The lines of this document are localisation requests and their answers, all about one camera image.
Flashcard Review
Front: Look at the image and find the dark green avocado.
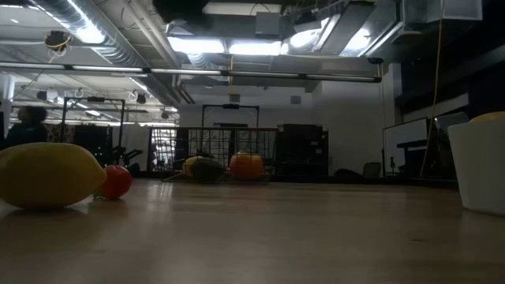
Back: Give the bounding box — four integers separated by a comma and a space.
190, 157, 225, 182

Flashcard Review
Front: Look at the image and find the yellow lemon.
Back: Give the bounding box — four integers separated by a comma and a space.
181, 155, 204, 178
0, 141, 108, 210

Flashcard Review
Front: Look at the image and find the black shelf cabinet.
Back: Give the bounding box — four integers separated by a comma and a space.
275, 123, 329, 177

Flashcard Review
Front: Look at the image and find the bright ceiling light panel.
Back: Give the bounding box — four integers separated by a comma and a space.
167, 35, 226, 54
228, 40, 282, 57

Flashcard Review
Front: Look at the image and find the black rounded bag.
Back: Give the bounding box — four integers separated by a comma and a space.
333, 168, 364, 178

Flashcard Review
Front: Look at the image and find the grey ceiling box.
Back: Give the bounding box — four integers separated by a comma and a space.
255, 11, 282, 37

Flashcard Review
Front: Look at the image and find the grey chair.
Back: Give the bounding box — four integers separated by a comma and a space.
361, 161, 383, 178

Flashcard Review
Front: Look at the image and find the small red tomato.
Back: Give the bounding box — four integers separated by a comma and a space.
96, 164, 133, 201

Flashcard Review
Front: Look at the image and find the white board panel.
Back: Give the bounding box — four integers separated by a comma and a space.
381, 117, 429, 177

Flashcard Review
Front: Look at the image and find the small black side table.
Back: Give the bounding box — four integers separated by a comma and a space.
396, 140, 429, 177

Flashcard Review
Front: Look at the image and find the patterned cloth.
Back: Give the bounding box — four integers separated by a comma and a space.
47, 122, 76, 144

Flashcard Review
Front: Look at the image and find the black round ceiling device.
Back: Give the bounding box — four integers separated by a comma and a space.
43, 30, 73, 53

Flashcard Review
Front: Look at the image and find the person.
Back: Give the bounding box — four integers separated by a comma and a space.
4, 105, 49, 149

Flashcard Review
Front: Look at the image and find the white plastic bin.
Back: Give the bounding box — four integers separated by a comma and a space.
447, 118, 505, 217

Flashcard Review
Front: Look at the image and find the wire mesh basket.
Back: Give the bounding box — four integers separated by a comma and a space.
148, 125, 280, 185

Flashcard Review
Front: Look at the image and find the narrow black workstation frame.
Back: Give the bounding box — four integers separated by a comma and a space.
201, 103, 260, 128

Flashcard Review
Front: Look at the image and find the long horizontal overhead rail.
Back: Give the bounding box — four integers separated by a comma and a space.
0, 61, 383, 84

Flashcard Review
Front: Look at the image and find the long corrugated silver duct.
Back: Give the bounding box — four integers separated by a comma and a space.
33, 0, 148, 69

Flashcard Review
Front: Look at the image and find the wide black workstation frame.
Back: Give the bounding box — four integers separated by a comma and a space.
61, 96, 126, 159

